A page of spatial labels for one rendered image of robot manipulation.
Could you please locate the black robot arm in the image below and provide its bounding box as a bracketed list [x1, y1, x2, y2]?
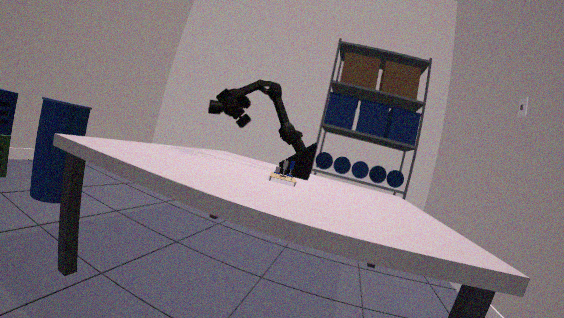
[208, 79, 307, 154]

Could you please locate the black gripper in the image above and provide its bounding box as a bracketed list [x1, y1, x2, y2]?
[216, 88, 251, 128]

